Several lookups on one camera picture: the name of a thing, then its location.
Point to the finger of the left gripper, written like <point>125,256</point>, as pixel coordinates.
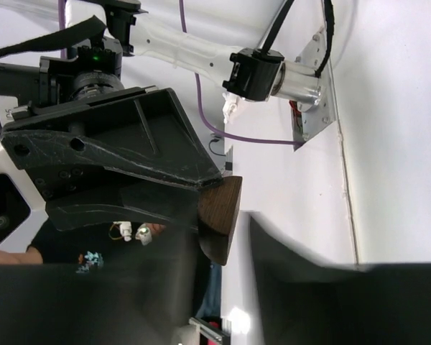
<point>142,202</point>

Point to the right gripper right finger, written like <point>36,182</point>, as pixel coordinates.
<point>303,300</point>

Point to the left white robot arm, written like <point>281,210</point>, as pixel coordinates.
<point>248,73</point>

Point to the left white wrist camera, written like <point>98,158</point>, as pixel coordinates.
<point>14,210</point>

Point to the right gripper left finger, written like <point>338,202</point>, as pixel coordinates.
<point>90,287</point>

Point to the small dark wood cube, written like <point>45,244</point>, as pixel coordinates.
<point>218,210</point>

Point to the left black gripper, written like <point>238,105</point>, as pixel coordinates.
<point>142,134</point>

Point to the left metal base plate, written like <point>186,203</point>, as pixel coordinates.
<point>312,99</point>

